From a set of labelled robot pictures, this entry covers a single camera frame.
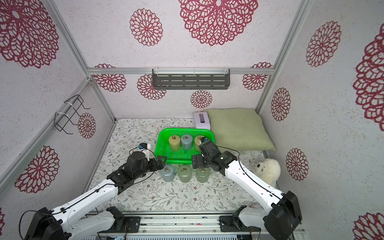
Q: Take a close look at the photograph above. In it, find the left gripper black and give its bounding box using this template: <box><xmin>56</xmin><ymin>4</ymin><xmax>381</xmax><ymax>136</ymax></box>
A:
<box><xmin>134</xmin><ymin>154</ymin><xmax>168</xmax><ymax>181</ymax></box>

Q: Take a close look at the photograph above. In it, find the green canister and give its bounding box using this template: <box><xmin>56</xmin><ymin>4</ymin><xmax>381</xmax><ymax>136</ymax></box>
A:
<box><xmin>178</xmin><ymin>165</ymin><xmax>192</xmax><ymax>183</ymax></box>
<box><xmin>196</xmin><ymin>168</ymin><xmax>211</xmax><ymax>183</ymax></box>

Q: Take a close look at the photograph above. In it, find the blue-grey canister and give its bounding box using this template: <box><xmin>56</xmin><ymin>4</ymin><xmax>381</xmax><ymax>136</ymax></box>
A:
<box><xmin>160</xmin><ymin>164</ymin><xmax>175</xmax><ymax>183</ymax></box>

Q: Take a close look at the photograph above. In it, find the green plastic basket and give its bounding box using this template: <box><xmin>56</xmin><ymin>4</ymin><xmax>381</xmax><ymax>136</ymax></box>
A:
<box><xmin>155</xmin><ymin>128</ymin><xmax>215</xmax><ymax>165</ymax></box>

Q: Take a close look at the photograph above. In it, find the yellow canister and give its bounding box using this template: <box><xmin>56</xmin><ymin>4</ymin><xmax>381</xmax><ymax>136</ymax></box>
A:
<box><xmin>169</xmin><ymin>135</ymin><xmax>181</xmax><ymax>152</ymax></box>
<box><xmin>194</xmin><ymin>135</ymin><xmax>206</xmax><ymax>152</ymax></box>

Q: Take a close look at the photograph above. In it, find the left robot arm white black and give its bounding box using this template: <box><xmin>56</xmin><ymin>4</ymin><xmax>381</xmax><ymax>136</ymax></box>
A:
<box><xmin>20</xmin><ymin>151</ymin><xmax>168</xmax><ymax>240</ymax></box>

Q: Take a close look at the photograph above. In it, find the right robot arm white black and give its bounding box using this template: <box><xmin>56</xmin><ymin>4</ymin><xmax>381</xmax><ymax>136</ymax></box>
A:
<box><xmin>192</xmin><ymin>137</ymin><xmax>303</xmax><ymax>240</ymax></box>

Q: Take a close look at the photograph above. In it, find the blue canister back middle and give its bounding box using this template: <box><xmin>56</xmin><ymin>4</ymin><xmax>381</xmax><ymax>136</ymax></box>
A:
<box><xmin>181</xmin><ymin>135</ymin><xmax>194</xmax><ymax>151</ymax></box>

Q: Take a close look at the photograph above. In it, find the lavender tissue box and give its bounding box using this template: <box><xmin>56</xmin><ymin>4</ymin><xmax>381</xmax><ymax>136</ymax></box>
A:
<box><xmin>193</xmin><ymin>112</ymin><xmax>211</xmax><ymax>131</ymax></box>

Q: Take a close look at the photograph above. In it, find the green pillow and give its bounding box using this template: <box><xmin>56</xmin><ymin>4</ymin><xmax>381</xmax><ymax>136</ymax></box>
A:
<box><xmin>207</xmin><ymin>108</ymin><xmax>276</xmax><ymax>152</ymax></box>

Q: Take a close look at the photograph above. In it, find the white plush bear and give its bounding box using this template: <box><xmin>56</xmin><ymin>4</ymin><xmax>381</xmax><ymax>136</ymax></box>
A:
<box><xmin>255</xmin><ymin>159</ymin><xmax>281</xmax><ymax>188</ymax></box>

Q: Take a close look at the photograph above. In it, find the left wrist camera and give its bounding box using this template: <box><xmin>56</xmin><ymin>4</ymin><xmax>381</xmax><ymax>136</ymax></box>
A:
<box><xmin>138</xmin><ymin>143</ymin><xmax>152</xmax><ymax>160</ymax></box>

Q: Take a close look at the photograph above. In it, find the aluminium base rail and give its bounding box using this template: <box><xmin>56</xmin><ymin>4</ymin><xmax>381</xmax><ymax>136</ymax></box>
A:
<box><xmin>70</xmin><ymin>212</ymin><xmax>273</xmax><ymax>240</ymax></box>

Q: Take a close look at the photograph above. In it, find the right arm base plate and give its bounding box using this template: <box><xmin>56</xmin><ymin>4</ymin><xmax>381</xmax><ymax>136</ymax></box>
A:
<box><xmin>219</xmin><ymin>216</ymin><xmax>262</xmax><ymax>233</ymax></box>

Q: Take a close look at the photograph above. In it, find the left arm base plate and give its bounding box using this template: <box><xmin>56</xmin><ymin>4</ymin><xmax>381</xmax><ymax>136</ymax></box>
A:
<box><xmin>100</xmin><ymin>217</ymin><xmax>141</xmax><ymax>234</ymax></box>

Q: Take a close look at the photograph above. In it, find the grey wall shelf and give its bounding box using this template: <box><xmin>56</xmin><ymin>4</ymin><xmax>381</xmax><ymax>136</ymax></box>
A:
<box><xmin>152</xmin><ymin>69</ymin><xmax>231</xmax><ymax>90</ymax></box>

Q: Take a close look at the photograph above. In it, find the black wire wall rack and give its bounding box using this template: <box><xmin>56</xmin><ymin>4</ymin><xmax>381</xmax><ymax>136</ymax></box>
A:
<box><xmin>53</xmin><ymin>94</ymin><xmax>90</xmax><ymax>135</ymax></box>

